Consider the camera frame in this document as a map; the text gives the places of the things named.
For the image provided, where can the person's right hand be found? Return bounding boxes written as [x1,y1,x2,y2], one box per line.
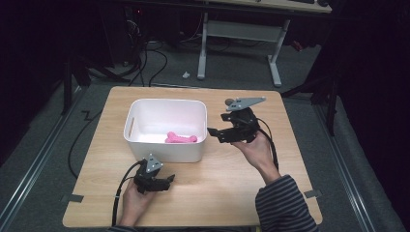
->
[230,130,282,186]

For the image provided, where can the desk with white legs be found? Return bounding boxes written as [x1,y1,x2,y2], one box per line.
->
[196,0,333,88]

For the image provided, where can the white plastic bin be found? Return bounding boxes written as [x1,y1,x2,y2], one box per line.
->
[123,98,208,163]

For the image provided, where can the right hand-held gripper black cable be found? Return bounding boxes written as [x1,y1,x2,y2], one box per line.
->
[256,117,280,172]

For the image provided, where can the grey tape piece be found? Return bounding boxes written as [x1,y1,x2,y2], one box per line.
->
[60,193,85,204]
[304,188,323,199]

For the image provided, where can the pink spiky bone toy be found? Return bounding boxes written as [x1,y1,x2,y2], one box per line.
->
[164,130,198,144]

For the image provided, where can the black stand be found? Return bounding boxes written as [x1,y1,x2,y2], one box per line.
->
[280,61,340,137]
[60,56,131,116]

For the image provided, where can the metal floor rail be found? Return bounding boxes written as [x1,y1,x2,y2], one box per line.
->
[312,101,377,232]
[0,86,85,232]

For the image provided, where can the left hand-held gripper black cable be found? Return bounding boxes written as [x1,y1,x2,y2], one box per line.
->
[111,160,143,227]

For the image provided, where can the black floor cable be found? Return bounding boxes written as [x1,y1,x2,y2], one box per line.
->
[67,110,104,180]

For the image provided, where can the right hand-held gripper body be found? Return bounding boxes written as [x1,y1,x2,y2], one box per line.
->
[218,96,267,144]

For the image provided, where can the hand-held gripper black cable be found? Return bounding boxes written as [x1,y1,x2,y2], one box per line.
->
[256,117,280,172]
[111,160,143,227]

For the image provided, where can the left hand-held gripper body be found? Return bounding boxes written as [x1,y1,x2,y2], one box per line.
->
[132,153,172,194]

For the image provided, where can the bundle of black cables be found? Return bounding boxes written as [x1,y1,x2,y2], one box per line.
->
[126,18,169,88]

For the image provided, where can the person's left hand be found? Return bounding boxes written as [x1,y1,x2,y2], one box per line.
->
[119,179,157,227]

